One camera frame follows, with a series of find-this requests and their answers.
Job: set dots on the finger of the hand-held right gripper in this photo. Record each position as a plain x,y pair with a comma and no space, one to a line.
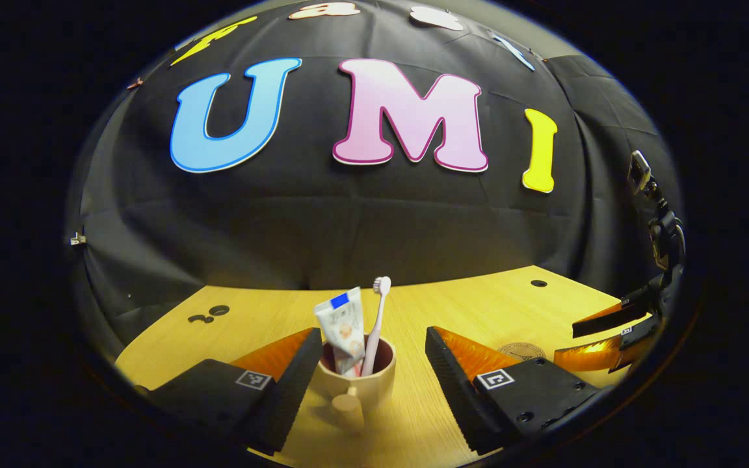
589,356
608,318

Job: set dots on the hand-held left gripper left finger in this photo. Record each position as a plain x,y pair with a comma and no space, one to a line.
293,390

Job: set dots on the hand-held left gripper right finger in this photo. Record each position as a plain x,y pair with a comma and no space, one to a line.
452,390

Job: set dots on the round cork coaster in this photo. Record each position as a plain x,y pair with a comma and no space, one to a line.
523,351

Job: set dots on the beige cup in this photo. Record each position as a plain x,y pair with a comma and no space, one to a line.
374,387

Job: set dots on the white toothpaste tube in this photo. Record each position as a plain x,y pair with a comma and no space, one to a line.
342,325

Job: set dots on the pink toothbrush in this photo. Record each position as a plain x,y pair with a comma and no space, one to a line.
376,325

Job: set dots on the wooden desktop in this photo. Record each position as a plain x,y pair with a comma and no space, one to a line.
413,305

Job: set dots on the round black desk grommet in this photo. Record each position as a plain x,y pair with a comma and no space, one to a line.
538,283

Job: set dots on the black backdrop cloth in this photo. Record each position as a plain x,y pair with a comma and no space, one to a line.
348,214

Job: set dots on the white cloth clip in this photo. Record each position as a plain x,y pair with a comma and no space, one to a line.
78,239

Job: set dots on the red cloth clip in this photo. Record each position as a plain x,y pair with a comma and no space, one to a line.
134,84

